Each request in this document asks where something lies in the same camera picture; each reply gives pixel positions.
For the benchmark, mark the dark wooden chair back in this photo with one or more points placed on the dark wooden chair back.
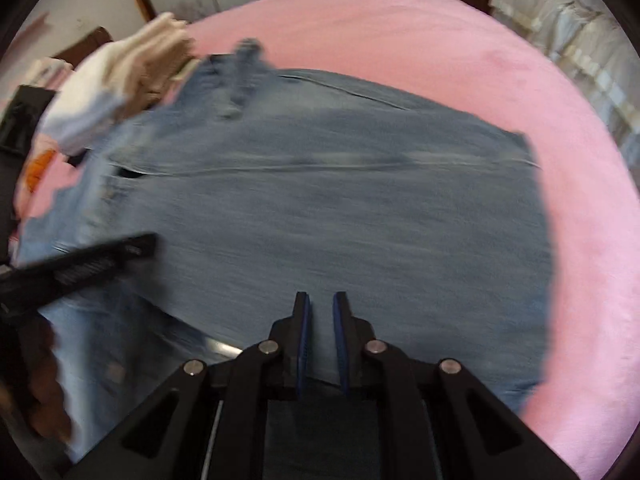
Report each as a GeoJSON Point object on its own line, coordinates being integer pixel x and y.
{"type": "Point", "coordinates": [82, 45]}

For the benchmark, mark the person's left hand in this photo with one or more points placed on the person's left hand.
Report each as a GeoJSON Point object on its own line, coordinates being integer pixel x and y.
{"type": "Point", "coordinates": [49, 390]}

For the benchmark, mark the pink blanket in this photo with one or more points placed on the pink blanket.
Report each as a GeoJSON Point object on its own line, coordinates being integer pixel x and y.
{"type": "Point", "coordinates": [500, 75]}

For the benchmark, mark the black object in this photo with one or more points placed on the black object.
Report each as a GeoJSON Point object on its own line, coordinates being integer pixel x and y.
{"type": "Point", "coordinates": [22, 117]}

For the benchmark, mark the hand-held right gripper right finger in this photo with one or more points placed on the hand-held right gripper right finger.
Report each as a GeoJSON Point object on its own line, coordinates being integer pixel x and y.
{"type": "Point", "coordinates": [342, 350]}

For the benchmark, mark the blue denim jeans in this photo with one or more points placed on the blue denim jeans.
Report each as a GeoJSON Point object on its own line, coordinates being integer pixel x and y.
{"type": "Point", "coordinates": [310, 210]}

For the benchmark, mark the bed with cream bedspread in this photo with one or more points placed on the bed with cream bedspread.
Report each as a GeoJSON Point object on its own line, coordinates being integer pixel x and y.
{"type": "Point", "coordinates": [575, 45]}

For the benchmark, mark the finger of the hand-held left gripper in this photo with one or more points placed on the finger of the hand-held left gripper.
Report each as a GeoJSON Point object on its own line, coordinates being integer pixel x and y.
{"type": "Point", "coordinates": [90, 265]}

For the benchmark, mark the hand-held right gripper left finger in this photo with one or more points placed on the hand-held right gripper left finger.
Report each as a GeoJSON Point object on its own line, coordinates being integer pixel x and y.
{"type": "Point", "coordinates": [303, 350]}

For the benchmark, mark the white orange printed cloth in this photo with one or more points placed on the white orange printed cloth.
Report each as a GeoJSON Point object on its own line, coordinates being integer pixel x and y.
{"type": "Point", "coordinates": [37, 167]}

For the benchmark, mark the stack of folded clothes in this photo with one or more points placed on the stack of folded clothes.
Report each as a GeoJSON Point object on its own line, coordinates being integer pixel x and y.
{"type": "Point", "coordinates": [115, 80]}

